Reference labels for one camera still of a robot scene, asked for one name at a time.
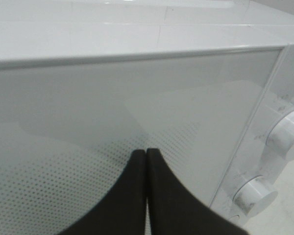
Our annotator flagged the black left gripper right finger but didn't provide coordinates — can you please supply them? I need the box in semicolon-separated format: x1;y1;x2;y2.
147;148;247;235

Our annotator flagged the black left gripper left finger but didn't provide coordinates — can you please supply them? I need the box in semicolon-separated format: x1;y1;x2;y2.
61;149;147;235

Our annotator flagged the round white door button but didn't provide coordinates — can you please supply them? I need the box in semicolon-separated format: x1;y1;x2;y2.
229;213;241;225

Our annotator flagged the white microwave knob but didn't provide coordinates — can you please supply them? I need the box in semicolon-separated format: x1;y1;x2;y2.
233;176;278;218
266;111;294;162

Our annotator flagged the white microwave door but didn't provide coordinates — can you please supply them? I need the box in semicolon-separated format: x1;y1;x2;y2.
0;47;282;235

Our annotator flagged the white microwave oven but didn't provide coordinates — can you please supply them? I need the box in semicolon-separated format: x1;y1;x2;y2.
0;21;294;235

